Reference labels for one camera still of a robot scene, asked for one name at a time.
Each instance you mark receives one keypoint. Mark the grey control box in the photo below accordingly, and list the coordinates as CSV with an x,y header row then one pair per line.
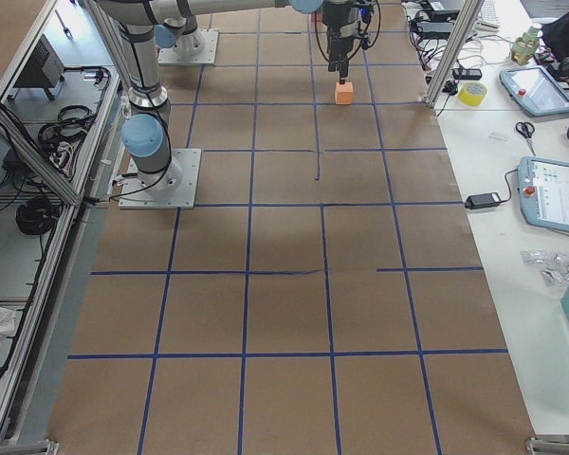
x,y
43,69

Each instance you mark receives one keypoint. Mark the black power adapter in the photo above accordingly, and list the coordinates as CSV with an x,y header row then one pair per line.
x,y
483,200

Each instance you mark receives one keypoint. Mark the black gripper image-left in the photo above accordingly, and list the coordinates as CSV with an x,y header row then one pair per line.
x,y
339,44

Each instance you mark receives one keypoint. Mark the silver robot arm image-right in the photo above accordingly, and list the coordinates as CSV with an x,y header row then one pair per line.
x,y
137,21

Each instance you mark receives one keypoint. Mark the aluminium frame rail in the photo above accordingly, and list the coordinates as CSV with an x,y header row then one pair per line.
x,y
47,150

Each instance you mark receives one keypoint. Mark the yellow tape roll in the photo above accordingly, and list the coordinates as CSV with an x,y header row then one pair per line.
x,y
472,93

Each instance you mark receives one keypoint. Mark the black scissors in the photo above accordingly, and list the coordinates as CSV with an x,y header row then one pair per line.
x,y
526,129

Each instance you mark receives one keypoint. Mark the grey teach pendant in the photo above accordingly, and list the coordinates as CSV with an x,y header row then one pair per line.
x,y
535,90
544,192

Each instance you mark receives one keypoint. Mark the bag of small parts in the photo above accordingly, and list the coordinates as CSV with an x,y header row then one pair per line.
x,y
553,265

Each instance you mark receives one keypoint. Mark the orange foam cube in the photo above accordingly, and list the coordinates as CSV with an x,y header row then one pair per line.
x,y
344,93

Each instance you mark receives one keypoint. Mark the white base plate image-left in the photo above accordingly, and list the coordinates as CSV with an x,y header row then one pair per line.
x,y
196,48

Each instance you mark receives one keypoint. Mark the grey teach pendant near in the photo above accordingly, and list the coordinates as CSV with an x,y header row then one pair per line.
x,y
544,192

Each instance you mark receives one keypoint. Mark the aluminium corner post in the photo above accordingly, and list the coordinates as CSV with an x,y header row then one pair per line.
x,y
463,24

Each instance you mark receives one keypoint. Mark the black gripper cable image-left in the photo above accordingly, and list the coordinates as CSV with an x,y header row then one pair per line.
x,y
320,30

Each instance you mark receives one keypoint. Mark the white base plate image-right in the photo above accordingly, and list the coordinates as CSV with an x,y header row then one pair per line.
x,y
176,189

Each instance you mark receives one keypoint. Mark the grey teach pendant far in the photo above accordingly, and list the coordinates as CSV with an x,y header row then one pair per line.
x,y
535,90

